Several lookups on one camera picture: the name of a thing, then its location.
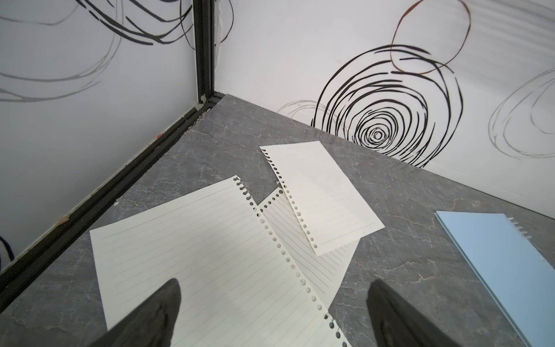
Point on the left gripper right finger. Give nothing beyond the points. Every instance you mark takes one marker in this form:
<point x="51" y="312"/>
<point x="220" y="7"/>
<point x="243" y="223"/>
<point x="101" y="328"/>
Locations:
<point x="397" y="323"/>

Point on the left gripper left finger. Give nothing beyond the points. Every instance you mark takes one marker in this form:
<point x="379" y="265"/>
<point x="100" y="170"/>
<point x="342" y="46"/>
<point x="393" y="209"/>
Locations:
<point x="151" y="323"/>

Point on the torn lined paper page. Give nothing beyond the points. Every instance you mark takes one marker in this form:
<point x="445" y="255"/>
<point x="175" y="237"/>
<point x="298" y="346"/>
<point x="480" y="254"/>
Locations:
<point x="325" y="273"/>

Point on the large torn lined page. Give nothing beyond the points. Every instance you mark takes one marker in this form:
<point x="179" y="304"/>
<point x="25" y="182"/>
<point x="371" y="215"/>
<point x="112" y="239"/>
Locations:
<point x="239" y="284"/>

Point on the torn white lined page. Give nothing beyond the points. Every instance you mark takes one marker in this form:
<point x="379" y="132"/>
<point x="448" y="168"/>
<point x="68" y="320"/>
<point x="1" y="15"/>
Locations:
<point x="330" y="210"/>

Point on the light blue notebook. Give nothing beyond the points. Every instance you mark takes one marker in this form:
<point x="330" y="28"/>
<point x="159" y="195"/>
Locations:
<point x="513" y="271"/>

